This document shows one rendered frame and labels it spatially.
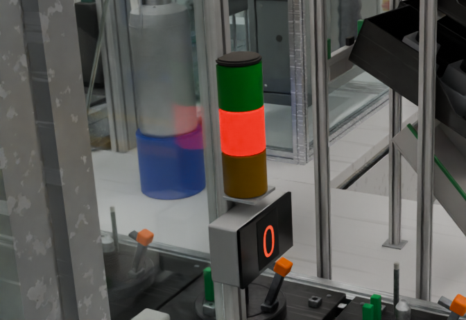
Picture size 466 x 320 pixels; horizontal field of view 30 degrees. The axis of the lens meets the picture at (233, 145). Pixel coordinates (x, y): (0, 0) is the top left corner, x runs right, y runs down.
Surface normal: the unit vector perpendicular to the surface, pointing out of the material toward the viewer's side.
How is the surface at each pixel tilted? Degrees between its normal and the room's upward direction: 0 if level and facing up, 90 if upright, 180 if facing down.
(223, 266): 90
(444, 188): 90
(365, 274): 0
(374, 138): 0
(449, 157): 45
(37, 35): 90
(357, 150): 0
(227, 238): 90
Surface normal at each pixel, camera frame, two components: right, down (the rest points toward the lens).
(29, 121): 0.86, 0.12
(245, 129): 0.15, 0.32
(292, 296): -0.06, -0.94
